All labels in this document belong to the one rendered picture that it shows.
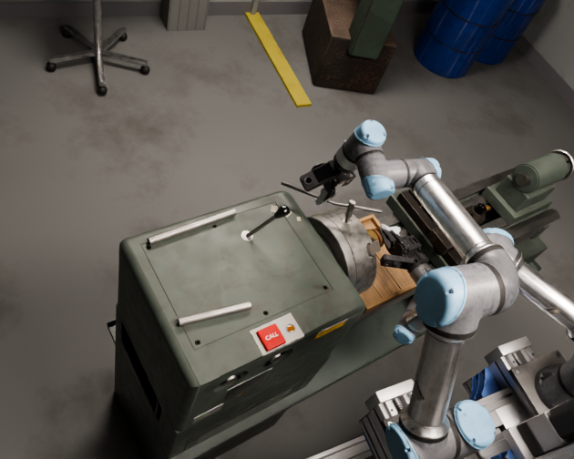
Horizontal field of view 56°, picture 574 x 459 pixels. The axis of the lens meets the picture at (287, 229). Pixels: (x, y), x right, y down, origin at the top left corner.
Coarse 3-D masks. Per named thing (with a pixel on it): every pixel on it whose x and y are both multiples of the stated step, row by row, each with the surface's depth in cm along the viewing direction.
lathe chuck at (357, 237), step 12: (324, 216) 181; (336, 216) 180; (348, 228) 177; (360, 228) 178; (348, 240) 174; (360, 240) 176; (360, 252) 175; (360, 264) 175; (372, 264) 178; (360, 276) 176; (372, 276) 180; (360, 288) 180
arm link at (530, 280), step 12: (492, 240) 164; (504, 240) 165; (516, 252) 164; (516, 264) 162; (528, 276) 164; (540, 276) 165; (528, 288) 164; (540, 288) 163; (552, 288) 164; (528, 300) 167; (540, 300) 164; (552, 300) 163; (564, 300) 163; (552, 312) 164; (564, 312) 163; (564, 324) 165
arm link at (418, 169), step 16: (416, 160) 140; (432, 160) 142; (416, 176) 138; (432, 176) 136; (416, 192) 137; (432, 192) 133; (448, 192) 133; (432, 208) 132; (448, 208) 129; (464, 208) 130; (448, 224) 127; (464, 224) 125; (464, 240) 123; (480, 240) 122; (464, 256) 123; (480, 256) 118; (496, 256) 117; (512, 272) 113; (512, 288) 111
